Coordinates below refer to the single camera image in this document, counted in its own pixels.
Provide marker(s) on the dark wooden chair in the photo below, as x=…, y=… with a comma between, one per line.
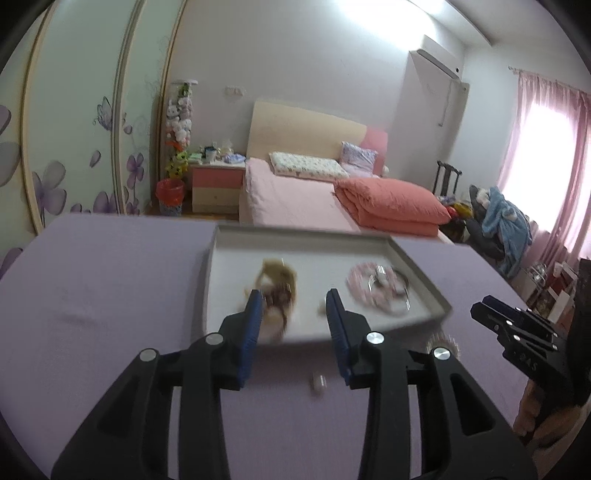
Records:
x=448, y=175

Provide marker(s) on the beige wrist band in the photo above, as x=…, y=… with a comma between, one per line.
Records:
x=277, y=272

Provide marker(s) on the thin silver bangle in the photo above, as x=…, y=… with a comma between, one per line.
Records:
x=406, y=302

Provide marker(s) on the grey cardboard tray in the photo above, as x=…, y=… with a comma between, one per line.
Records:
x=323, y=258

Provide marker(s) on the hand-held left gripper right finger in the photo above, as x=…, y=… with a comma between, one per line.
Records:
x=339, y=337

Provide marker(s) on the person's right hand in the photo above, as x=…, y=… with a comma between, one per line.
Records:
x=540, y=415

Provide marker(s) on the colourful toys on chair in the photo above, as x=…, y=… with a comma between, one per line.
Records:
x=455, y=210

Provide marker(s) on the blue cloth on nightstand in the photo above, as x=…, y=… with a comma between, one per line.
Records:
x=234, y=159

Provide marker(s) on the beige and pink headboard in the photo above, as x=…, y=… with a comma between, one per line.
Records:
x=295, y=129

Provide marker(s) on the pink and beige nightstand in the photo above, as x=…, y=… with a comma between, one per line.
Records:
x=217, y=189

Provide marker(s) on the paper bags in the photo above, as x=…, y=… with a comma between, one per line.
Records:
x=554, y=290

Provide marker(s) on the red trash bin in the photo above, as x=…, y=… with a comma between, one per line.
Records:
x=171, y=198

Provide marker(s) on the purple table cloth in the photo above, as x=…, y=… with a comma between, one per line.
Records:
x=115, y=300

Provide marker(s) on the folded pink quilt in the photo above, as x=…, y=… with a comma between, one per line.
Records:
x=392, y=203

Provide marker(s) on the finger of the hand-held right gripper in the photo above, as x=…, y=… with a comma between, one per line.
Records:
x=496, y=325
x=526, y=321

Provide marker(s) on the yellow plush toy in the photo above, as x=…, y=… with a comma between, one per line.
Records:
x=176, y=166

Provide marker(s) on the flower print sliding wardrobe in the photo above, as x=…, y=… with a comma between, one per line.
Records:
x=69, y=115

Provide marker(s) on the lavender pillow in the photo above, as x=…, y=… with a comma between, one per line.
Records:
x=358, y=157

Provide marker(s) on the white air conditioner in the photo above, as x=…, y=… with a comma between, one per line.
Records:
x=436, y=57

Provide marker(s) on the clear tube of plush toys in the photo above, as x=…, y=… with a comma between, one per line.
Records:
x=180, y=120

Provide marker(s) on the blue fleece garment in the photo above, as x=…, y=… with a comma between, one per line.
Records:
x=508, y=221

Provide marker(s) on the white patterned pillow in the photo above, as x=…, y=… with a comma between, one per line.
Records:
x=309, y=165

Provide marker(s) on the pink curtain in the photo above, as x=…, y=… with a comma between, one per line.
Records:
x=554, y=184

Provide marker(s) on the bed with pink sheet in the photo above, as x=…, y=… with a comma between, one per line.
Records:
x=286, y=198

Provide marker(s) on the silver cuff bangle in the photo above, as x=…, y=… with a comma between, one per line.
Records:
x=382, y=273

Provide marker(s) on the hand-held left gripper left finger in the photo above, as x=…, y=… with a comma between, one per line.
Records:
x=247, y=332

